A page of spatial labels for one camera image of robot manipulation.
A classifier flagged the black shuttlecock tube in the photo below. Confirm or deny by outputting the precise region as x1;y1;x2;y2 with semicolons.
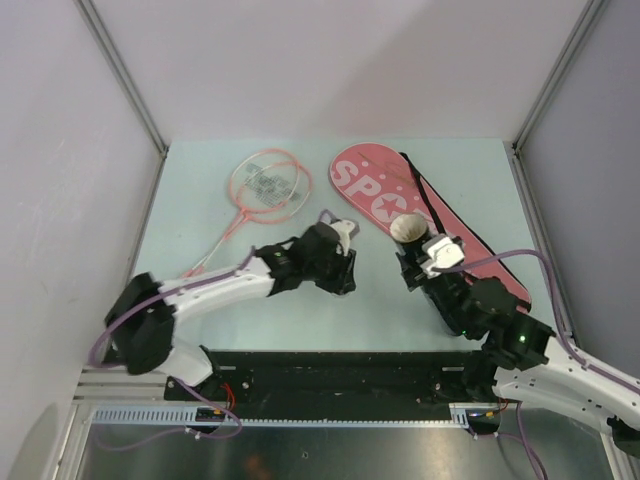
390;213;468;336

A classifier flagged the pink racket bag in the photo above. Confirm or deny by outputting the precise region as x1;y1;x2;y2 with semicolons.
328;142;531;314

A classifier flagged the clear tube lid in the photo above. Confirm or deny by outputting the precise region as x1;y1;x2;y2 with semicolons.
331;291;353;299

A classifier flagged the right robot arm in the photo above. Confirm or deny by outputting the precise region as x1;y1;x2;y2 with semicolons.
396;245;639;457

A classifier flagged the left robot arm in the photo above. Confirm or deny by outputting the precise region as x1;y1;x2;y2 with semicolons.
105;220;359;400

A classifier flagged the aluminium base extrusion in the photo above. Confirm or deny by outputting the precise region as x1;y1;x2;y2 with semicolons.
74;367;167;402

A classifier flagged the white slotted cable duct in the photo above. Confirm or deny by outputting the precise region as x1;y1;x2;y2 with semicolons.
93;403;494;428

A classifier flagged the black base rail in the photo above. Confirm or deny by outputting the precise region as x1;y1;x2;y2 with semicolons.
163;349;531;422

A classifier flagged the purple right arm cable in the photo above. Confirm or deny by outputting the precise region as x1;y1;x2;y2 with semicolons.
434;248;640;474

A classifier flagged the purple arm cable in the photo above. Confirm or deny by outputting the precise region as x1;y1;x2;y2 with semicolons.
87;208;346;451
434;248;640;474

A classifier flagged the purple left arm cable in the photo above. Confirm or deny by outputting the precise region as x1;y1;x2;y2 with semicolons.
87;208;346;451

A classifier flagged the right aluminium frame post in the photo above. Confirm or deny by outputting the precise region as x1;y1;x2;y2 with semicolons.
510;0;611;156

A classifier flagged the aluminium frame post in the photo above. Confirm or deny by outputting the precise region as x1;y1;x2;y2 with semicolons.
510;0;611;156
73;0;169;159

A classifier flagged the left aluminium frame post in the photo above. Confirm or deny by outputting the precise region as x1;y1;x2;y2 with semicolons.
73;0;169;159

